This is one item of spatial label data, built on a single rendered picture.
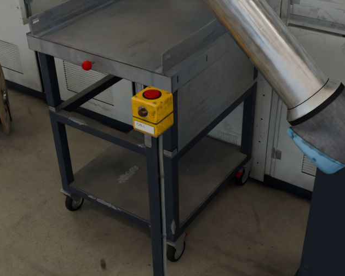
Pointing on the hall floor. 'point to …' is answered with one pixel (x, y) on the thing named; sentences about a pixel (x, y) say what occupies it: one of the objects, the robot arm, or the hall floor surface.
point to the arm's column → (331, 226)
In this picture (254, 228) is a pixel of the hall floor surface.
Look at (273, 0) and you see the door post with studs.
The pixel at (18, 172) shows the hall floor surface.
